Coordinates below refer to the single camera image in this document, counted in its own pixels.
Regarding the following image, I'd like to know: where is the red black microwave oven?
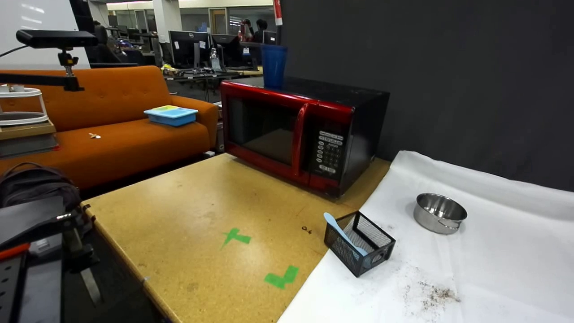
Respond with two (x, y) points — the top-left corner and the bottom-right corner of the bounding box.
(221, 77), (390, 195)

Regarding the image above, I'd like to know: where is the light blue paper card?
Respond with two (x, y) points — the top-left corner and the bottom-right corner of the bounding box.
(324, 211), (367, 256)

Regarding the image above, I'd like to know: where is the green tape mark upper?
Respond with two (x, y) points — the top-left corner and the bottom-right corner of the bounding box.
(225, 228), (252, 246)

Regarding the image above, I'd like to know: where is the green tape mark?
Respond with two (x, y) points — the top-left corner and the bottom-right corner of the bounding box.
(266, 265), (298, 289)
(225, 228), (252, 246)

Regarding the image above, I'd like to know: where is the blue trash bin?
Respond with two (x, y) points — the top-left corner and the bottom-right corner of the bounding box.
(263, 45), (288, 89)

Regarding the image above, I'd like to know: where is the green tape mark lower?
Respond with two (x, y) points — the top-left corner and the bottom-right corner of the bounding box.
(266, 265), (298, 289)

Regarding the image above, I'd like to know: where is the black mesh tray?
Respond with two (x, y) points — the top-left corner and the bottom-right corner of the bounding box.
(325, 211), (395, 276)

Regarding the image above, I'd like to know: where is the blue lidded plastic box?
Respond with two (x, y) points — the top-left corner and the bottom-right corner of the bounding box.
(144, 104), (198, 127)

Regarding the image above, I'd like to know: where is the steel bowl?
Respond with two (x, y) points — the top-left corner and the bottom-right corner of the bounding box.
(415, 194), (469, 235)

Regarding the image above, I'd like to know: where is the black computer monitor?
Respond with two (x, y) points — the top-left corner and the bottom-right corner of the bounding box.
(169, 30), (196, 68)

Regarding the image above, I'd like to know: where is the orange sofa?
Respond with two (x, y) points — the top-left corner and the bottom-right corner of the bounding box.
(0, 64), (218, 190)

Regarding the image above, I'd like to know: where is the black backdrop curtain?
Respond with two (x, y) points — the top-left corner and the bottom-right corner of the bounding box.
(282, 0), (574, 190)

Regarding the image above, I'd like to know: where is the black clamp stand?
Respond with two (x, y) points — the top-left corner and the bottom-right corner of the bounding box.
(35, 204), (103, 305)

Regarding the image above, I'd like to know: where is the white table cloth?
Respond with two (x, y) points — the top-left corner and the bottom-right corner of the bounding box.
(280, 150), (574, 323)

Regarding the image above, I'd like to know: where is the black backpack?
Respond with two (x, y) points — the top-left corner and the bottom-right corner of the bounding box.
(0, 161), (92, 247)

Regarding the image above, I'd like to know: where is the stack of books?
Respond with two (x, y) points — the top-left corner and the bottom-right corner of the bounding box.
(0, 84), (58, 158)

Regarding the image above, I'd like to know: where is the black camera on mount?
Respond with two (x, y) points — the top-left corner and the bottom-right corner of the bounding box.
(17, 28), (99, 50)

